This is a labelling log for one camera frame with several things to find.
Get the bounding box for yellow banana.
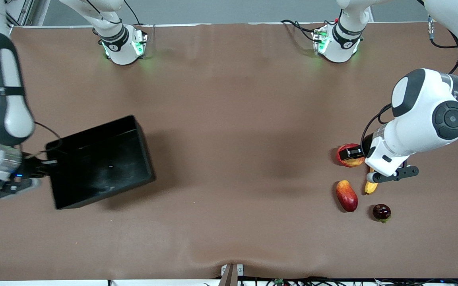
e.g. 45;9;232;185
364;167;379;195

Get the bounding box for black plastic box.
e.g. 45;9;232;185
45;115;157;210

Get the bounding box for red orange mango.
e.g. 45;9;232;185
336;180;359;213

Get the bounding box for dark purple mangosteen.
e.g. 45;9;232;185
373;204;392;223

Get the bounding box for brown table mat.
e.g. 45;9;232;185
0;22;458;281

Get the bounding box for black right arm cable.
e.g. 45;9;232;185
33;121;64;157

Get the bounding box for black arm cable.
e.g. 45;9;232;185
33;121;64;157
363;16;458;151

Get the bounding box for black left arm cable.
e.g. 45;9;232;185
363;16;458;151

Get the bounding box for black left base cables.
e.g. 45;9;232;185
280;19;335;43

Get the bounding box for aluminium frame profile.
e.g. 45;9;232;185
4;0;35;29

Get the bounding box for black right base cable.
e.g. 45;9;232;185
123;0;143;27

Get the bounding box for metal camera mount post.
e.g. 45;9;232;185
218;263;245;286

